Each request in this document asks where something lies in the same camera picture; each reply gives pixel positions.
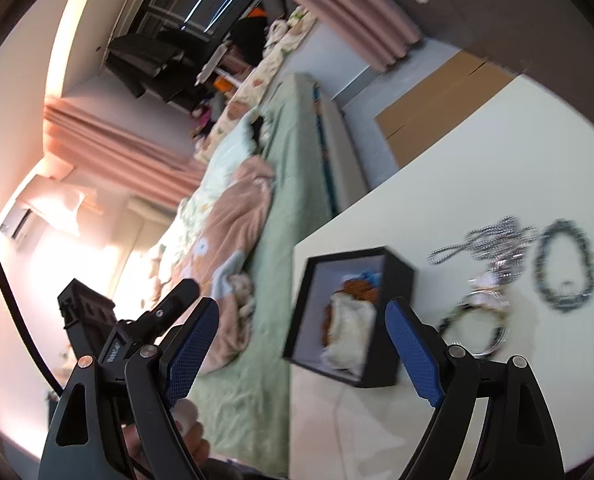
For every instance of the white desk lamp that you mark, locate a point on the white desk lamp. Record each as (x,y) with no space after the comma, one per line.
(217,60)

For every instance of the green-sheeted bed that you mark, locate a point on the green-sheeted bed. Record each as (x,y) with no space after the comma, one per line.
(287,185)

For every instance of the person's left hand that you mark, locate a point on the person's left hand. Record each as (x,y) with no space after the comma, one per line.
(196,445)

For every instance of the white low table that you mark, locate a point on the white low table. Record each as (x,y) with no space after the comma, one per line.
(477,170)

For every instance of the thin silver bangles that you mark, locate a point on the thin silver bangles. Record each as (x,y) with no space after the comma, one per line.
(499,305)

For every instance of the white air conditioner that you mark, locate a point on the white air conditioner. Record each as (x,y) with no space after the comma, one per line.
(16,224)

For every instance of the flat cardboard sheet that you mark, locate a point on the flat cardboard sheet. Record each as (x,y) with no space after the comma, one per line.
(437,105)

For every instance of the white green pillow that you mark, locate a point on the white green pillow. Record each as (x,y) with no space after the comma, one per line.
(227,155)

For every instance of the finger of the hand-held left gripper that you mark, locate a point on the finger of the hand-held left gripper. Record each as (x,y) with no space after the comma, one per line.
(177,300)

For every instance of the white spotted plush cushion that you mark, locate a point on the white spotted plush cushion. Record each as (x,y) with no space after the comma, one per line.
(278,30)

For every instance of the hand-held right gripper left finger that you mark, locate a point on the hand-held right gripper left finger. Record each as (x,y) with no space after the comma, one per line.
(192,350)

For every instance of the black jewelry box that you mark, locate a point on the black jewelry box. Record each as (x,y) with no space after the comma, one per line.
(401,275)

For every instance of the beige headboard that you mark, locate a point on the beige headboard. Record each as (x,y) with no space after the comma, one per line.
(149,209)

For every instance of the plush toys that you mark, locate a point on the plush toys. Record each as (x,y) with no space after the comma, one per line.
(204,117)

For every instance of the pink curtain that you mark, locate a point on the pink curtain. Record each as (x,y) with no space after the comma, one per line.
(337,5)
(112,145)

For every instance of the floral window seat cushion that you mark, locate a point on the floral window seat cushion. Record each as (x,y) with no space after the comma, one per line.
(257,80)

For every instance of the peach floral blanket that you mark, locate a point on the peach floral blanket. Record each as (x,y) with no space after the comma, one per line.
(232,220)

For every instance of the black bag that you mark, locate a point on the black bag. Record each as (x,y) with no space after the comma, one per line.
(249,35)

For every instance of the orange box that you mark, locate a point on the orange box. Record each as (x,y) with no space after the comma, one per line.
(224,85)

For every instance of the small blue ornament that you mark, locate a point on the small blue ornament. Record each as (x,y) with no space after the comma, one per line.
(372,276)

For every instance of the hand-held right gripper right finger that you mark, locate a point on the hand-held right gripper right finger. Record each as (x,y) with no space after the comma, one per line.
(412,355)

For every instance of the white cloth pouch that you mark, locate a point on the white cloth pouch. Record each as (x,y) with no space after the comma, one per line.
(347,332)

